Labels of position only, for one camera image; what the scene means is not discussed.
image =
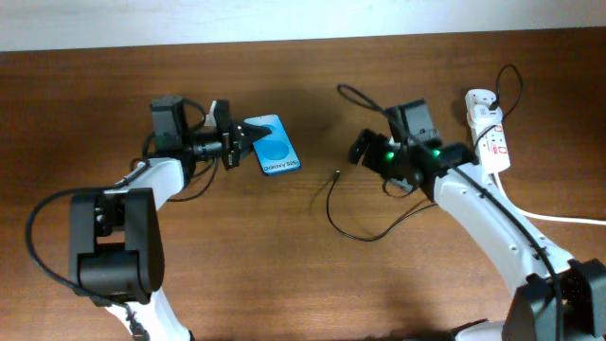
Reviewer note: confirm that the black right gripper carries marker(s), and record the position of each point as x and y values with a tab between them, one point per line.
372	159

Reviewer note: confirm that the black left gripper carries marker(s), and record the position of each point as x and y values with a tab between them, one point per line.
236	141

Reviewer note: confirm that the blue smartphone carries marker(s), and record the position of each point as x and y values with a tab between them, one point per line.
275	152

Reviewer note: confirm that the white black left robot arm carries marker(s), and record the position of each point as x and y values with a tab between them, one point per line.
116	256

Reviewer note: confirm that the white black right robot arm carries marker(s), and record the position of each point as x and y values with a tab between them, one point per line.
554	296

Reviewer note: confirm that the white USB charger plug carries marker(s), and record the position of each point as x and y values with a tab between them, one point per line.
481	116

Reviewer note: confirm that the white power strip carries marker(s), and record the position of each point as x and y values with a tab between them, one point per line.
489	143

